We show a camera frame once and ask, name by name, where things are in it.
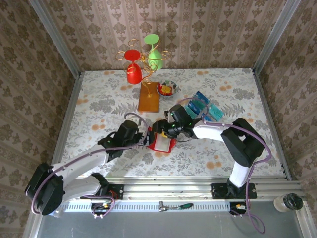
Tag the red wine glass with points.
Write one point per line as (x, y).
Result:
(133, 74)

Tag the clear acrylic card stand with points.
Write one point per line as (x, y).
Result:
(212, 102)

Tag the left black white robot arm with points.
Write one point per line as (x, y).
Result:
(81, 161)

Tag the black yellow power connector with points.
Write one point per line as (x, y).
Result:
(99, 207)
(235, 207)

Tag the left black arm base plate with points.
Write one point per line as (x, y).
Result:
(119, 192)

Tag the clear plastic cup dark lid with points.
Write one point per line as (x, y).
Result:
(284, 203)

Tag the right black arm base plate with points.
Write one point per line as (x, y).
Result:
(218, 192)

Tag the blue credit card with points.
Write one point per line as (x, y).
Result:
(201, 97)
(194, 107)

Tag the aluminium frame post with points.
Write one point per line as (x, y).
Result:
(274, 37)
(62, 47)

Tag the grey metal bench panel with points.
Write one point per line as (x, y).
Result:
(173, 225)

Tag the red leather card holder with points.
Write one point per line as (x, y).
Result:
(162, 145)

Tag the teal credit card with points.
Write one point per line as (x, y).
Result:
(216, 113)

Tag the green wine glass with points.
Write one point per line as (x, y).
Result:
(156, 62)

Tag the small blue white device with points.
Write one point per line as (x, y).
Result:
(60, 213)

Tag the floral patterned tablecloth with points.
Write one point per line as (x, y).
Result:
(99, 81)

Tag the small patterned bowl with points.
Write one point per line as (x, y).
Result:
(168, 89)

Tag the aluminium table side rail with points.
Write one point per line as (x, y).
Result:
(70, 111)
(273, 124)

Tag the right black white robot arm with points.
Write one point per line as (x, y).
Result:
(210, 131)

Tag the aluminium front beam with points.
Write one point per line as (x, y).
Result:
(161, 191)

